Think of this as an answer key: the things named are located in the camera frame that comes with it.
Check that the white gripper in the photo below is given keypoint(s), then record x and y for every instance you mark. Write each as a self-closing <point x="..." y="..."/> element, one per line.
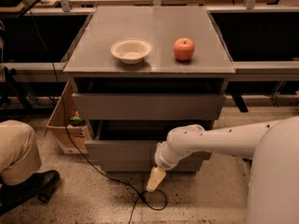
<point x="162" y="161"/>

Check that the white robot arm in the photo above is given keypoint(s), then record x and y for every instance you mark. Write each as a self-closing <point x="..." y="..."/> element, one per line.
<point x="273" y="148"/>

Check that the grey top drawer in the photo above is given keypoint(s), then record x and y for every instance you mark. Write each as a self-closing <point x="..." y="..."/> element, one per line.
<point x="120" y="106"/>

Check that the grey drawer cabinet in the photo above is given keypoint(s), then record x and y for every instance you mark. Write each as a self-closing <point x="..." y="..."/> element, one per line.
<point x="146" y="85"/>

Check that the cardboard box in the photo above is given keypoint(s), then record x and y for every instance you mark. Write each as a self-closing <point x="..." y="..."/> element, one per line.
<point x="71" y="139"/>

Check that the green toy in box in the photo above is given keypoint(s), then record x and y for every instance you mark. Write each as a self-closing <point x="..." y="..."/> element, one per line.
<point x="76" y="120"/>

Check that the black leather shoe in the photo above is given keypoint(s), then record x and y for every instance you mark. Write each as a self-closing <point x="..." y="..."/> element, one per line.
<point x="38" y="184"/>

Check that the white paper bowl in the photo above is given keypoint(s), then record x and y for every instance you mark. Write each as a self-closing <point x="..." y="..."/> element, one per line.
<point x="131" y="50"/>

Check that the red apple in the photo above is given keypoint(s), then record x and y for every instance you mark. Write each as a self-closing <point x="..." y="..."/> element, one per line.
<point x="183" y="49"/>

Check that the beige trouser leg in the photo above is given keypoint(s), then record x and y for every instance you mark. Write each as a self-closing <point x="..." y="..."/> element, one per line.
<point x="19" y="155"/>

